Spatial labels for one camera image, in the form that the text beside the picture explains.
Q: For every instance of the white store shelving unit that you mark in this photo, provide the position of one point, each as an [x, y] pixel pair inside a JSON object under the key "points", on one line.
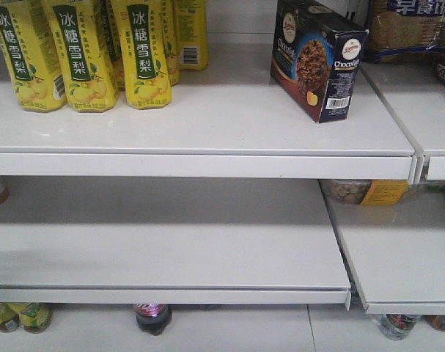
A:
{"points": [[212, 206]]}

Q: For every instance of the green tea bottle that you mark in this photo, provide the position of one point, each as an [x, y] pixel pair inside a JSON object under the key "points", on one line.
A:
{"points": [[34, 317]]}

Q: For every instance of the dark cola bottle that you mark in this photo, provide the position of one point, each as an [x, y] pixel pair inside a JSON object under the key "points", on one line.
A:
{"points": [[153, 318]]}

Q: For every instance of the yellow pear drink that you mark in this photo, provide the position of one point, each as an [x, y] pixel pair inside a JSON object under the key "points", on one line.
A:
{"points": [[193, 51], [87, 71], [147, 84]]}

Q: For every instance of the yellow pear drink bottle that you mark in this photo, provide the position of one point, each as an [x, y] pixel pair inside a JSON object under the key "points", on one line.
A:
{"points": [[30, 54]]}

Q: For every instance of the dark blue cookie box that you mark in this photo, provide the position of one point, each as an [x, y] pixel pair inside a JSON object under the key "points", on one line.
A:
{"points": [[315, 57]]}

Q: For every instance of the breakfast biscuit pack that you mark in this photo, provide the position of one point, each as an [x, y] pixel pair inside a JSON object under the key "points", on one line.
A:
{"points": [[405, 31]]}

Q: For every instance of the clear water bottle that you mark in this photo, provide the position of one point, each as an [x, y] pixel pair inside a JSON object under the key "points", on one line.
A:
{"points": [[397, 326]]}

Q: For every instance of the yellow cracker box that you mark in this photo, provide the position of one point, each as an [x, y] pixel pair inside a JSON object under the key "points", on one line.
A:
{"points": [[385, 192]]}

